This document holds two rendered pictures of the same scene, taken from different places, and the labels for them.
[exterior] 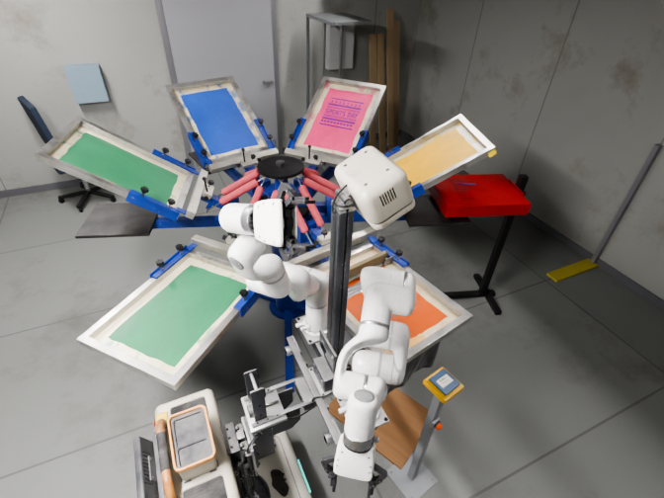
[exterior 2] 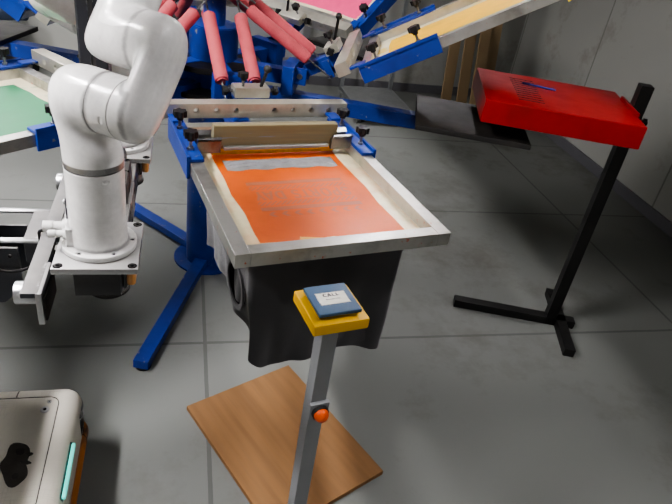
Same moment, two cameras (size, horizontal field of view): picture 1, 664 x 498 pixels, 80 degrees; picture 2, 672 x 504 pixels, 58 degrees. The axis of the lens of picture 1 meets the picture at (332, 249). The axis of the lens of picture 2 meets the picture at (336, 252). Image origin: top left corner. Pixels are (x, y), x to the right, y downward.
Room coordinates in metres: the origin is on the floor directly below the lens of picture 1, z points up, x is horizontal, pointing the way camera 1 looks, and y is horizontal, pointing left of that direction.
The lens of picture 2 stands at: (0.00, -0.69, 1.76)
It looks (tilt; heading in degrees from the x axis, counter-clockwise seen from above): 32 degrees down; 9
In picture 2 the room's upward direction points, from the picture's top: 10 degrees clockwise
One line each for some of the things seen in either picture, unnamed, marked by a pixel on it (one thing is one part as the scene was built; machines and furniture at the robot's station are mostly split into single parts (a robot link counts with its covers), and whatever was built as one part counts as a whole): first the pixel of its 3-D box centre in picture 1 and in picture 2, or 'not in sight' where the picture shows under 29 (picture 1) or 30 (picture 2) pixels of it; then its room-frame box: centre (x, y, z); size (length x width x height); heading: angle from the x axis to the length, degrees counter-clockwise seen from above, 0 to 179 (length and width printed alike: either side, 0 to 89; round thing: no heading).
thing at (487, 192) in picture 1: (475, 194); (551, 105); (2.60, -1.05, 1.06); 0.61 x 0.46 x 0.12; 97
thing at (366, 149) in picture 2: (388, 255); (349, 141); (1.94, -0.35, 0.98); 0.30 x 0.05 x 0.07; 37
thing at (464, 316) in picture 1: (380, 295); (296, 178); (1.58, -0.28, 0.97); 0.79 x 0.58 x 0.04; 37
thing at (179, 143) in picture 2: not in sight; (185, 146); (1.60, 0.09, 0.98); 0.30 x 0.05 x 0.07; 37
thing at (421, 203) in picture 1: (373, 214); (365, 108); (2.50, -0.30, 0.91); 1.34 x 0.41 x 0.08; 97
